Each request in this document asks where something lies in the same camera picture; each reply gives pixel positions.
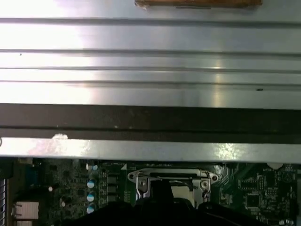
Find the green motherboard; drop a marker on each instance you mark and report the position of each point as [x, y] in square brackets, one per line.
[258, 188]

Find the CPU socket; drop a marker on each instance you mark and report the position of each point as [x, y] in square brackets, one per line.
[200, 175]

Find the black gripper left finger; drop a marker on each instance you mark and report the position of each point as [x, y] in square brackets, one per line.
[141, 214]

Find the white power connector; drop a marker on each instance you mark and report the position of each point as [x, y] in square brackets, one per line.
[26, 209]

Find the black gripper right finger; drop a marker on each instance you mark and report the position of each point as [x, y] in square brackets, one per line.
[188, 216]

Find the black open PC case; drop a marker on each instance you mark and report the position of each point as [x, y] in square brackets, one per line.
[150, 120]

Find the blue top capacitor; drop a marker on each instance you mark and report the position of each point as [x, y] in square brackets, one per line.
[90, 208]
[91, 183]
[91, 196]

